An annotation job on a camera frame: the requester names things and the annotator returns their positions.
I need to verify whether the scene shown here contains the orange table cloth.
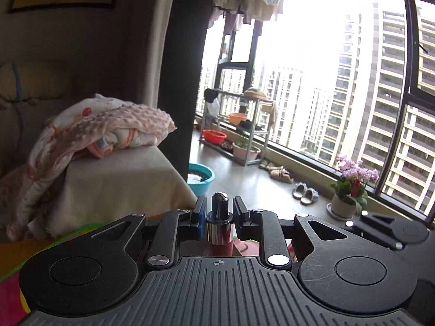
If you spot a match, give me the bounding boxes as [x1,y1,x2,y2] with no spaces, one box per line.
[0,238,56,277]

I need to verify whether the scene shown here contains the colourful duck play mat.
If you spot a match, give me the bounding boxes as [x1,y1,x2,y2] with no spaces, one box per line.
[1,223,102,325]

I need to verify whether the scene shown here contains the metal balcony shelf rack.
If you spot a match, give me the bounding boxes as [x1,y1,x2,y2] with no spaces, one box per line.
[199,88,276,166]

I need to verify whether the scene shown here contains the pink white floral blanket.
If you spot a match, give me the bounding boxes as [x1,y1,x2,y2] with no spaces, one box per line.
[1,94,176,242]

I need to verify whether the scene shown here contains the orange plastic basin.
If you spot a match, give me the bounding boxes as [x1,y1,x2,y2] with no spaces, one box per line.
[229,113,248,125]

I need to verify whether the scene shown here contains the teal plastic basin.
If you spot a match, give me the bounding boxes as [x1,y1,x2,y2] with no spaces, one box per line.
[187,163,215,196]

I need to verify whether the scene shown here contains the beige shoes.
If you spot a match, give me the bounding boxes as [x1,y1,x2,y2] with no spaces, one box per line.
[259,161,293,184]

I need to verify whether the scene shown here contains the beige rolled pillow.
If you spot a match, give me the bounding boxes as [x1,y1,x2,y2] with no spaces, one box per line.
[1,60,74,108]

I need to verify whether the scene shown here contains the beige covered sofa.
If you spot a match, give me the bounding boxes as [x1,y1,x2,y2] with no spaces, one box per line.
[1,95,195,241]

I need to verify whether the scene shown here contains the red plastic basin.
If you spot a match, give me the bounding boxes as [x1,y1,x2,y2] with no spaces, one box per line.
[202,129,227,146]

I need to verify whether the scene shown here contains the dark red chrome bottle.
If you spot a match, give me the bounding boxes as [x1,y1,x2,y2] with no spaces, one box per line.
[206,192,234,257]

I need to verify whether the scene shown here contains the potted pink flower plant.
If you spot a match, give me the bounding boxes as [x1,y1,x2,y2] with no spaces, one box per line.
[330,156,379,220]

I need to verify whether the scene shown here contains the grey slipper pair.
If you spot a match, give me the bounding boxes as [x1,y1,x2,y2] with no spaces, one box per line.
[292,183,319,206]

